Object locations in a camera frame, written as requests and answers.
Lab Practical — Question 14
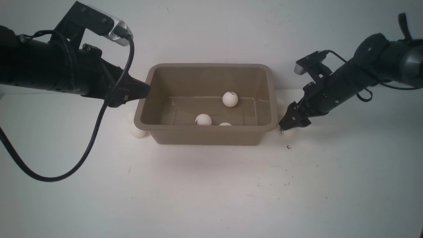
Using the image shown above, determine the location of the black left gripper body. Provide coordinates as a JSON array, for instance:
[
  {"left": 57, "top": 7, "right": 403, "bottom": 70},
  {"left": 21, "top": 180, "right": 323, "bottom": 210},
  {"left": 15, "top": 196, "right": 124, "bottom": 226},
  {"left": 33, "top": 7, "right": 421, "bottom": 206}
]
[{"left": 71, "top": 43, "right": 124, "bottom": 100}]

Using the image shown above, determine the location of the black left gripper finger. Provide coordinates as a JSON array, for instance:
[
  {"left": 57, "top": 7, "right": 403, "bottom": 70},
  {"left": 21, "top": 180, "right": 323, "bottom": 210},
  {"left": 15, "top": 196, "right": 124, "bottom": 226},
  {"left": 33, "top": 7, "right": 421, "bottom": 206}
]
[{"left": 121, "top": 75, "right": 151, "bottom": 103}]

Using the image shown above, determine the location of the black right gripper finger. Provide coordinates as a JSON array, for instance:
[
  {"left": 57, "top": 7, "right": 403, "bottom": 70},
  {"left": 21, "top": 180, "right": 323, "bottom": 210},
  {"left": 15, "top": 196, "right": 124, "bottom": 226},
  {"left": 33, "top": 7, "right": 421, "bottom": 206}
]
[{"left": 279, "top": 101, "right": 311, "bottom": 131}]

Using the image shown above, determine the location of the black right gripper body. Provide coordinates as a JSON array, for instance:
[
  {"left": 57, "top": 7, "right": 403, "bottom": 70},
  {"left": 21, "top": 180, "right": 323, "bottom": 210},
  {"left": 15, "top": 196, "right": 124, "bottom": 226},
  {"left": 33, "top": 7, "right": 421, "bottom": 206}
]
[{"left": 297, "top": 80, "right": 340, "bottom": 118}]

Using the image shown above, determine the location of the white ball with logo rear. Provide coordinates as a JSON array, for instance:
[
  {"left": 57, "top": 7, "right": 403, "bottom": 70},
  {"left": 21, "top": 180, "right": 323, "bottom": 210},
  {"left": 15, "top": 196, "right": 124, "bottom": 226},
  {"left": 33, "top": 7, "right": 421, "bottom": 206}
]
[{"left": 222, "top": 91, "right": 239, "bottom": 107}]

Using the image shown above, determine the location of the white ball with logo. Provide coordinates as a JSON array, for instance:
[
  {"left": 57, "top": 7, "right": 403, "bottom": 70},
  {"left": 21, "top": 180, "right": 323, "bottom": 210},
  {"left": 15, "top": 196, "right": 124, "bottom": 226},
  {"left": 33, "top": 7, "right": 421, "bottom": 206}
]
[
  {"left": 281, "top": 128, "right": 298, "bottom": 138},
  {"left": 222, "top": 91, "right": 239, "bottom": 107}
]

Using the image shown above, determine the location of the white plain table-tennis ball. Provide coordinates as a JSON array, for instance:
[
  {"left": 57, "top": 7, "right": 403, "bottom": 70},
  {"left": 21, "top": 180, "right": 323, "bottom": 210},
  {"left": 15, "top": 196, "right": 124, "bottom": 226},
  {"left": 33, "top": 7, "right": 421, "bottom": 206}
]
[{"left": 195, "top": 114, "right": 212, "bottom": 126}]

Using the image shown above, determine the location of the white ball with logo front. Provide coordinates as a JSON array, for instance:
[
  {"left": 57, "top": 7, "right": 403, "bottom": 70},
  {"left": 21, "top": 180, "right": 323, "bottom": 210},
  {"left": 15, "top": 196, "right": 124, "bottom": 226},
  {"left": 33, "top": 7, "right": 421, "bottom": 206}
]
[{"left": 281, "top": 128, "right": 298, "bottom": 138}]

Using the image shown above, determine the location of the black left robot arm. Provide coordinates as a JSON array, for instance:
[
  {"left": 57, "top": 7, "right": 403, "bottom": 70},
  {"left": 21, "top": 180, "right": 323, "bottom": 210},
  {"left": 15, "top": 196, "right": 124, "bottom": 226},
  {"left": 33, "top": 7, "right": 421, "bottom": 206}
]
[{"left": 1, "top": 26, "right": 150, "bottom": 107}]

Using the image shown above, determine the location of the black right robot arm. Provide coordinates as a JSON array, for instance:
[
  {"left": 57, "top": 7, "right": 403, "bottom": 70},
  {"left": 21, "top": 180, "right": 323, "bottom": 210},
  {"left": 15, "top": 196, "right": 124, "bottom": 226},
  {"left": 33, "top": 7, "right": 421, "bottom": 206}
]
[{"left": 291, "top": 13, "right": 422, "bottom": 118}]

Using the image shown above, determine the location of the tan plastic bin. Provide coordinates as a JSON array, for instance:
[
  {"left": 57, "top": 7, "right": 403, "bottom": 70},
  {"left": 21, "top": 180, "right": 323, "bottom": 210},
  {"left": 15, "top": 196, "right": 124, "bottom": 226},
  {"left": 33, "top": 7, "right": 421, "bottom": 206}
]
[{"left": 134, "top": 63, "right": 279, "bottom": 146}]

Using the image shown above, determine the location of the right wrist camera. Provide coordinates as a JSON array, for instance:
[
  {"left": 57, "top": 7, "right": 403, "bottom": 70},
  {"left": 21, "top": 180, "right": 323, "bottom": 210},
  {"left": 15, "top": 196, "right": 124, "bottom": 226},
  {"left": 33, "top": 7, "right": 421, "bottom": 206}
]
[{"left": 294, "top": 50, "right": 332, "bottom": 83}]

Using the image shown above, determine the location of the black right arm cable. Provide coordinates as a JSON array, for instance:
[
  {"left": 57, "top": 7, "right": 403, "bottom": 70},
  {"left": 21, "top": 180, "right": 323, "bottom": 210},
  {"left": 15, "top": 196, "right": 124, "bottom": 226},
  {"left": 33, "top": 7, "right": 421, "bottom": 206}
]
[{"left": 322, "top": 50, "right": 423, "bottom": 102}]

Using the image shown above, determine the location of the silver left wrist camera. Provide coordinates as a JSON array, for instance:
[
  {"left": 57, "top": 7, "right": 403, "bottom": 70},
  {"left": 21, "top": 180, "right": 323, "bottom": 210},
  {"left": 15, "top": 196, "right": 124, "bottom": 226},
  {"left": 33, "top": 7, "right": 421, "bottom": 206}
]
[{"left": 50, "top": 1, "right": 134, "bottom": 47}]

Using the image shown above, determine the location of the black left camera cable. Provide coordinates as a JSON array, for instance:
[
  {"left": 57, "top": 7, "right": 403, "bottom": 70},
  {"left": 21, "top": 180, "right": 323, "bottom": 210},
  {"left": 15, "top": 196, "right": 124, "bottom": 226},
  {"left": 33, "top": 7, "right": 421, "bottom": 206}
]
[{"left": 0, "top": 36, "right": 135, "bottom": 182}]

